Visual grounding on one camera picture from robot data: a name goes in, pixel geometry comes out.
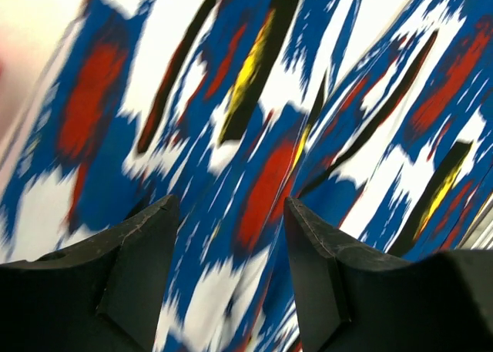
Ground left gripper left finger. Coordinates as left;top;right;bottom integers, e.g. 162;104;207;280
1;196;179;351

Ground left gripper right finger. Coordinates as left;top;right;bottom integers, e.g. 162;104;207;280
284;198;492;351

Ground blue white red patterned trousers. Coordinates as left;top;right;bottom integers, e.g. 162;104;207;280
1;0;492;351

